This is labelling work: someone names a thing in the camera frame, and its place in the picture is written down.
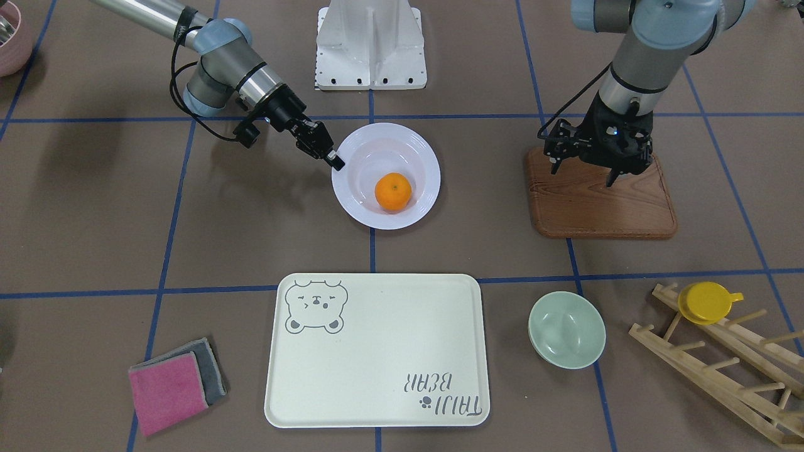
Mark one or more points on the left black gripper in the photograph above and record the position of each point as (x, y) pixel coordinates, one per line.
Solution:
(591, 134)

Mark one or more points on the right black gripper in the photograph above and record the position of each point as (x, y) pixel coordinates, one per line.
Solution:
(284, 111)

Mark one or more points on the white round plate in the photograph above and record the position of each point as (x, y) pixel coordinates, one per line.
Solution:
(371, 152)

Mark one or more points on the orange fruit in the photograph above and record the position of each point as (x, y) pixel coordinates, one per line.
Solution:
(393, 192)

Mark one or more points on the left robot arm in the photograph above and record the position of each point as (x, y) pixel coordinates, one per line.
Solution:
(659, 36)

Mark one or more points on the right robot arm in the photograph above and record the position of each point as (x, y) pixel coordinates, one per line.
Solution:
(229, 67)

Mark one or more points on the cream bear tray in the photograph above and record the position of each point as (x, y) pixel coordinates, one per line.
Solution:
(377, 350)

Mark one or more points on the wooden cutting board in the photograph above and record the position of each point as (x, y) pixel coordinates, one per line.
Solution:
(575, 203)

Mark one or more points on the green bowl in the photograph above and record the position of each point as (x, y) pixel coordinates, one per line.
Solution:
(566, 330)

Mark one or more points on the yellow cup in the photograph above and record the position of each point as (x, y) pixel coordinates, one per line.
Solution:
(706, 302)

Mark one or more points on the grey cloth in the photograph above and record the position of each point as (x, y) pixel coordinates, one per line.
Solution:
(209, 373)

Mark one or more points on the pink cloth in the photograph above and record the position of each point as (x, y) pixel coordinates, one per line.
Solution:
(167, 392)

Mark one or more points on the wooden dish rack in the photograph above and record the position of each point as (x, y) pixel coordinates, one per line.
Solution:
(759, 382)

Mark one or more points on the pink bowl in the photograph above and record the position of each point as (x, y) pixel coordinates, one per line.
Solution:
(17, 52)

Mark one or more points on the metal spoon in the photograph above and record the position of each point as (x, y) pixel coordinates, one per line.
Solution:
(7, 30)

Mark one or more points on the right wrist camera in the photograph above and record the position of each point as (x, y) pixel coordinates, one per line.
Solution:
(249, 130)

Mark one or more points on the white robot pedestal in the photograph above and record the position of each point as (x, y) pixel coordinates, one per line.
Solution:
(370, 45)

